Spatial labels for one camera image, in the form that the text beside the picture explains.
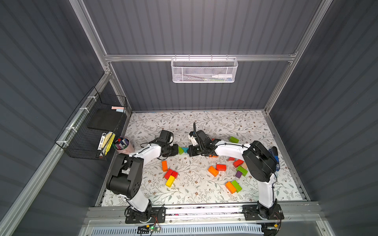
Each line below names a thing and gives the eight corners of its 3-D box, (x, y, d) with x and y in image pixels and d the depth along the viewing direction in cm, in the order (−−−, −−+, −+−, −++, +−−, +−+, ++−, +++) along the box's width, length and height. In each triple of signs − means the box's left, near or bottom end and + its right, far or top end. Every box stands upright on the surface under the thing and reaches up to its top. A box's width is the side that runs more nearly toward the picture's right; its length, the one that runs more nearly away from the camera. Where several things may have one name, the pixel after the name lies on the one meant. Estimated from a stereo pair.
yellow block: (165, 184, 85) (164, 183, 83) (171, 176, 89) (170, 174, 87) (170, 188, 84) (169, 186, 82) (176, 178, 88) (175, 177, 85)
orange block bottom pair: (231, 194, 82) (232, 193, 80) (224, 184, 85) (225, 183, 83) (236, 191, 83) (236, 190, 81) (228, 181, 86) (229, 180, 84)
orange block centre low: (215, 177, 88) (215, 176, 86) (207, 170, 91) (208, 168, 89) (218, 174, 89) (219, 172, 87) (211, 166, 92) (211, 165, 90)
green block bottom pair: (237, 192, 82) (238, 191, 81) (231, 182, 86) (232, 181, 84) (241, 190, 83) (242, 189, 81) (235, 180, 87) (236, 179, 85)
